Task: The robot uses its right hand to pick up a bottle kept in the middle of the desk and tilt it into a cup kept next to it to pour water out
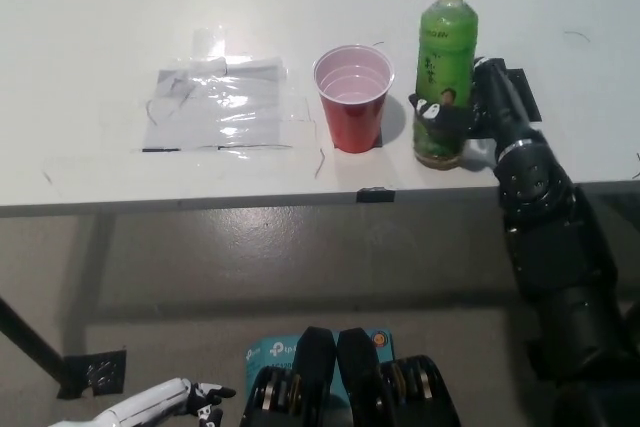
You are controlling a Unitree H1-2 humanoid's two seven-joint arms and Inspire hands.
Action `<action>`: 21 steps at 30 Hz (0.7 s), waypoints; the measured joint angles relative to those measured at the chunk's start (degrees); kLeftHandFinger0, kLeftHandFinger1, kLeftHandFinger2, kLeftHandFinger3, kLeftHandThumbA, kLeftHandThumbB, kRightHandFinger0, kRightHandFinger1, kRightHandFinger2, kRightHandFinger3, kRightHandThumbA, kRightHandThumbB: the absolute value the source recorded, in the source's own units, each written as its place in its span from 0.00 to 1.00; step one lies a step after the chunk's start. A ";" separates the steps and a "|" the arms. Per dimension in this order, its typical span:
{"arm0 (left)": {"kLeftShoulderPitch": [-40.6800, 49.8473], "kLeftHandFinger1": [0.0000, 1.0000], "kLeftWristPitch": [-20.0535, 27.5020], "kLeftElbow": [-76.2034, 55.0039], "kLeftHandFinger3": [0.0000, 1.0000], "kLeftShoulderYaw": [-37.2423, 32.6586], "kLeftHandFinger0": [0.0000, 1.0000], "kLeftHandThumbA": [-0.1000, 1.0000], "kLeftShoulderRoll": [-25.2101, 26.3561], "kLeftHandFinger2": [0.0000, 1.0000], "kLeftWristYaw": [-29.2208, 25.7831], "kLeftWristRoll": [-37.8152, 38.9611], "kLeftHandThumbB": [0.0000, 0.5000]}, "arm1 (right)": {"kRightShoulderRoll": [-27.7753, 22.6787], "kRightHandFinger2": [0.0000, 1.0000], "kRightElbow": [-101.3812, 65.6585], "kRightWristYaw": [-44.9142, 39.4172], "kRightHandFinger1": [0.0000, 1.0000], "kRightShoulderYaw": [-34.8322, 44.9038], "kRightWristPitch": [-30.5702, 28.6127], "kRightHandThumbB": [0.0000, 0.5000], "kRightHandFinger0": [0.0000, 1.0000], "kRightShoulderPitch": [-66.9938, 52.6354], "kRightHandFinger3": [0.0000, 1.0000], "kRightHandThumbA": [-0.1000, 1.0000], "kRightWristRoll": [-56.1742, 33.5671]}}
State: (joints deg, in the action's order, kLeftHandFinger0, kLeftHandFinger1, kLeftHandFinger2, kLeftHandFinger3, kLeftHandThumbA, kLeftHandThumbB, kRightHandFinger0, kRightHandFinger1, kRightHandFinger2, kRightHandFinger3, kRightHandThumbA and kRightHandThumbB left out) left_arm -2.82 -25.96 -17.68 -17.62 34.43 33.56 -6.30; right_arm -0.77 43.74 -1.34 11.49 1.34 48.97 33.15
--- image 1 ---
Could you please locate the green tea plastic bottle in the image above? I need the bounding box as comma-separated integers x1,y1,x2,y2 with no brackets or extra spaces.
410,0,480,171

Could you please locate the black left robot body block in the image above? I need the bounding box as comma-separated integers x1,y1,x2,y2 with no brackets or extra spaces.
239,326,337,427

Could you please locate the black table leg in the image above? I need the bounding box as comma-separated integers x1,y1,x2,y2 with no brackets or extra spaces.
0,294,69,389

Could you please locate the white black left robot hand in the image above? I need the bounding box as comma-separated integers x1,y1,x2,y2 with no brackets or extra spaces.
94,379,237,427

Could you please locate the black floor tape patch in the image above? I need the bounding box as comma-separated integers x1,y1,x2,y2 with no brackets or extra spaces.
57,349,128,401

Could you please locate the teal tp-link box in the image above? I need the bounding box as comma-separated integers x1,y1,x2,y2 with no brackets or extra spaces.
243,331,399,399

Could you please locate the black tape on table edge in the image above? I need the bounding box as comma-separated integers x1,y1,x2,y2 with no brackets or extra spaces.
355,187,396,205

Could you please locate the large black tape square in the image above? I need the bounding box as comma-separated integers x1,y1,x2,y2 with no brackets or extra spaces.
502,66,544,124

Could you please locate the red plastic cup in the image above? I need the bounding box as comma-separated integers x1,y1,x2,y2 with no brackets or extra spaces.
312,45,396,154

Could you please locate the paper sheet under clear film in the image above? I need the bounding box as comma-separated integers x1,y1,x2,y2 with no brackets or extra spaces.
142,57,296,153

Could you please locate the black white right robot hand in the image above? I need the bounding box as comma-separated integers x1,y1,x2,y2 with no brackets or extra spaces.
407,56,544,156

